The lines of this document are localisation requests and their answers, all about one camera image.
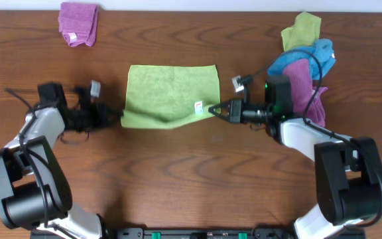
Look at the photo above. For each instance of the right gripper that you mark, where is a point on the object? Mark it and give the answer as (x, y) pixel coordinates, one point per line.
(235, 111)

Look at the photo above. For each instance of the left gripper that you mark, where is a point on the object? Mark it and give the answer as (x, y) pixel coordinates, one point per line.
(101, 115)

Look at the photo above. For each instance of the green microfiber cloth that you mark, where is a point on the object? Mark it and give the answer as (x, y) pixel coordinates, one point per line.
(167, 97)

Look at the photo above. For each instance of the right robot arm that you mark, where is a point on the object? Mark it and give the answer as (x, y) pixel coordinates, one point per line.
(348, 170)

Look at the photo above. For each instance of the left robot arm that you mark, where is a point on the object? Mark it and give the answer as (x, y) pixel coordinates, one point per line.
(34, 192)

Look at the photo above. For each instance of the purple cloth in pile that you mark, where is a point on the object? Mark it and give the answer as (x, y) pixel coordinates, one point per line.
(302, 90)

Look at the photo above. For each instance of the folded purple cloth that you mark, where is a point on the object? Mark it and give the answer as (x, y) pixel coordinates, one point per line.
(78, 23)

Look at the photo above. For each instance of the blue cloth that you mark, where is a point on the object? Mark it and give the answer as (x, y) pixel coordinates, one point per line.
(320, 56)

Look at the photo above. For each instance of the green cloth in pile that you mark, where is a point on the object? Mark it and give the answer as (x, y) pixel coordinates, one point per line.
(304, 32)

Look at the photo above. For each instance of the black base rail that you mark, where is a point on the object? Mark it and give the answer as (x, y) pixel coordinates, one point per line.
(258, 233)

